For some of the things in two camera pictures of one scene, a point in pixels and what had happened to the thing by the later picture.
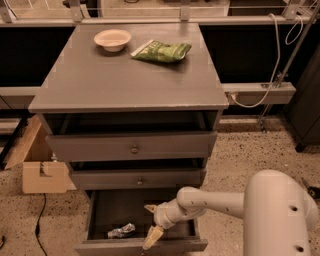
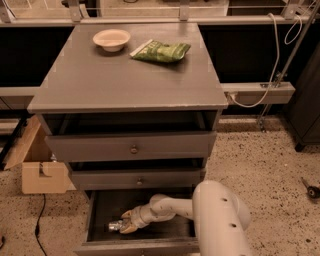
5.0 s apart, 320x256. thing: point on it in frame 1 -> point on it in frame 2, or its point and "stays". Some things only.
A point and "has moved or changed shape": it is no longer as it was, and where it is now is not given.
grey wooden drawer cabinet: x=135 y=109 stays
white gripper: x=162 y=214 -> x=141 y=216
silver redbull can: x=121 y=232 has moved or changed shape
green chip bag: x=157 y=51 stays
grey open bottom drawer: x=111 y=207 stays
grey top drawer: x=74 y=147 stays
